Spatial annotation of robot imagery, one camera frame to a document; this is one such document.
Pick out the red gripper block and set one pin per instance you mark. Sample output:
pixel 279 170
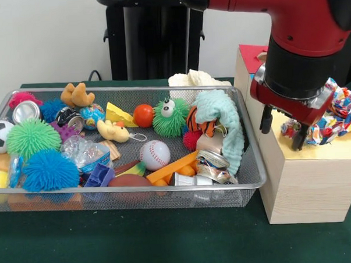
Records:
pixel 282 103

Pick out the light blue waffle cloth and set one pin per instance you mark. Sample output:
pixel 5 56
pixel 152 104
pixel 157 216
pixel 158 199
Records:
pixel 230 126

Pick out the cream waffle cloth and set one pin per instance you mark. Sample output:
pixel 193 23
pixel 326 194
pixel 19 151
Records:
pixel 187 78

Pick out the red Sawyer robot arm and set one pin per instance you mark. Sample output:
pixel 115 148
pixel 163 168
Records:
pixel 298 15

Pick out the wooden box with three holes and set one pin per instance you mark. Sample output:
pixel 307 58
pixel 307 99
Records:
pixel 312 189

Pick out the shallow metal mesh bin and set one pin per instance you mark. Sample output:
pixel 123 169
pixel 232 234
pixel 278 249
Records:
pixel 166 199

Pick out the green googly-eyed spiky ball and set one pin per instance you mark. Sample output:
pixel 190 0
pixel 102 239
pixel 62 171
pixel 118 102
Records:
pixel 170 120

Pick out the orange plastic comb block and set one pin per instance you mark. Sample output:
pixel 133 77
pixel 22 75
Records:
pixel 171 168

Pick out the white baseball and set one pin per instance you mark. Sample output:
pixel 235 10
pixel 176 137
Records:
pixel 155 155

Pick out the yellow cheese wedge toy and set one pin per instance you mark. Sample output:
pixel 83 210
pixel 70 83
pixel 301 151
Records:
pixel 118 115

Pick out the yellow duck plush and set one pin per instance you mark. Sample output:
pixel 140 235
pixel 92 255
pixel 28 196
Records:
pixel 114 131

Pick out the dark green tablecloth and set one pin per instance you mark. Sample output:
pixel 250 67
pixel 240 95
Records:
pixel 139 240

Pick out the brown teddy bear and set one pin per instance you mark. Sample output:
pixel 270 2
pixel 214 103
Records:
pixel 76 96

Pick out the large blue spiky ball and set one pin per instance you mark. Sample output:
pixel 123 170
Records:
pixel 49 170

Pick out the large green spiky ball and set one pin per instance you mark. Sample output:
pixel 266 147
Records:
pixel 33 139

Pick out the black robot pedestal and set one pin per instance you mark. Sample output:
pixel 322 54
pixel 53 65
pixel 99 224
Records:
pixel 154 36

